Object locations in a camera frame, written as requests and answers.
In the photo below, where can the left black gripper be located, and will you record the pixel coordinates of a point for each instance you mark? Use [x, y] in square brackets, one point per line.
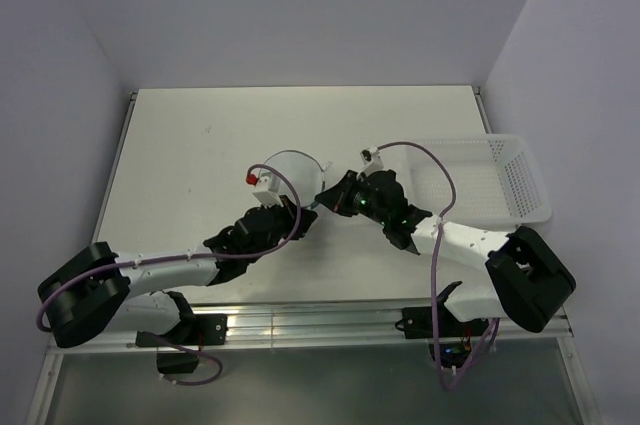
[290, 214]

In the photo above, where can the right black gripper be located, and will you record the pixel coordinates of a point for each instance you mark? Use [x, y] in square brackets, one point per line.
[337, 197]

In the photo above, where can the white mesh laundry bag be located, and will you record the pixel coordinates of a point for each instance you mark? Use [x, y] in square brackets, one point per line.
[303, 171]

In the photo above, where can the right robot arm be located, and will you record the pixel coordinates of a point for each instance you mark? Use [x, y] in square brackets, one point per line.
[528, 281]

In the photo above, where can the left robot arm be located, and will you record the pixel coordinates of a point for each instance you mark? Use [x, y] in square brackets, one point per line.
[99, 290]

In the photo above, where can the white plastic mesh basket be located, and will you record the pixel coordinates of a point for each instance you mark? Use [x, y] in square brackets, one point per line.
[496, 177]

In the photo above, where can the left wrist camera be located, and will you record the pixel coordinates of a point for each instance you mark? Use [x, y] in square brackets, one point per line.
[265, 188]

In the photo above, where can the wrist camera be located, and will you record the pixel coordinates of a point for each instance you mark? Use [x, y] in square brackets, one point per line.
[265, 188]
[372, 161]

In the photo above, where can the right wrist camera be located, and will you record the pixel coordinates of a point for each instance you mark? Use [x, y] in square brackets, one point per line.
[372, 161]

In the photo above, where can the aluminium frame rail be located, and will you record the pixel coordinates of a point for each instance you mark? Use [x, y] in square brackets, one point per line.
[312, 324]

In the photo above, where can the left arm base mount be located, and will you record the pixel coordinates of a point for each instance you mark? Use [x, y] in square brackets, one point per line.
[182, 350]

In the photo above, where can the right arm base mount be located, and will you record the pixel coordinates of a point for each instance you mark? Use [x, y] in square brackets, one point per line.
[455, 337]

